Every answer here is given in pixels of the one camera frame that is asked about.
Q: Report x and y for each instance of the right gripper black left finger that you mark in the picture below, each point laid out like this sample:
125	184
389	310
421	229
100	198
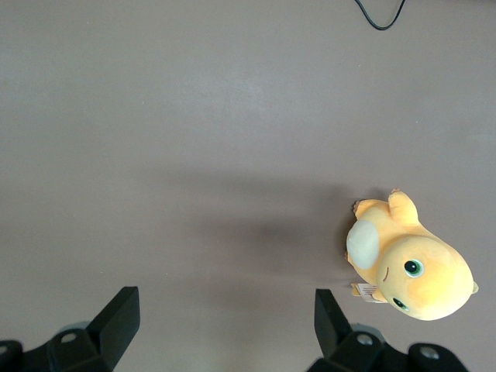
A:
116	325

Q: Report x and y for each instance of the orange plush toy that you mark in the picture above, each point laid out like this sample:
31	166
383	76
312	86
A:
426	271

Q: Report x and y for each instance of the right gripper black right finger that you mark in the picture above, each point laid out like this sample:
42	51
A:
333	329

